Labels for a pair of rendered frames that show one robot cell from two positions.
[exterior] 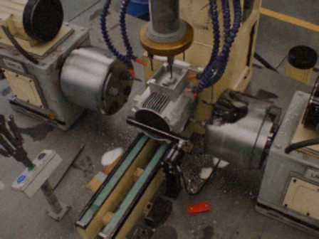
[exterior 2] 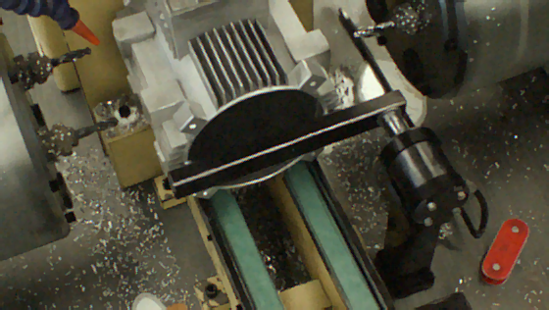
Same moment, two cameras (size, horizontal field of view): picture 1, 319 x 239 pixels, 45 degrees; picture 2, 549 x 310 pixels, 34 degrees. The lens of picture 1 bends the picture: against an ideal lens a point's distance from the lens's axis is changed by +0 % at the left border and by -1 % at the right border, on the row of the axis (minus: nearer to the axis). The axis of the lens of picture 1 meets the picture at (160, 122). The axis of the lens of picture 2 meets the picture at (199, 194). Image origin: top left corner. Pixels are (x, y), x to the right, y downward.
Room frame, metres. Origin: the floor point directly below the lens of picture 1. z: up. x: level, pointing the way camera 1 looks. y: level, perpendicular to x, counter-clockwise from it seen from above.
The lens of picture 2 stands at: (0.61, 0.43, 1.78)
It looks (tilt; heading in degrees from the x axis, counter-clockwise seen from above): 58 degrees down; 317
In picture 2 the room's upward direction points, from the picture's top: 11 degrees counter-clockwise
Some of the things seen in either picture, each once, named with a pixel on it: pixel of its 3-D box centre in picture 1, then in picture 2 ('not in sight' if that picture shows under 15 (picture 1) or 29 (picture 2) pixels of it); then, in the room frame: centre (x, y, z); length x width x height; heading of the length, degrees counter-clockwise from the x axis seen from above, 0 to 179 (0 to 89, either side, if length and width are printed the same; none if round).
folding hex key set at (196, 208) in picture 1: (199, 208); (504, 251); (0.70, -0.11, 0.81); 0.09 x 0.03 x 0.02; 96
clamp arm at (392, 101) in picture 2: (157, 131); (288, 145); (0.91, 0.01, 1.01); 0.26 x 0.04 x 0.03; 58
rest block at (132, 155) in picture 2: not in sight; (131, 137); (1.15, 0.03, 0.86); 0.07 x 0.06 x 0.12; 57
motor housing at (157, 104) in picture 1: (165, 107); (223, 71); (1.03, -0.02, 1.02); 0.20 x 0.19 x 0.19; 147
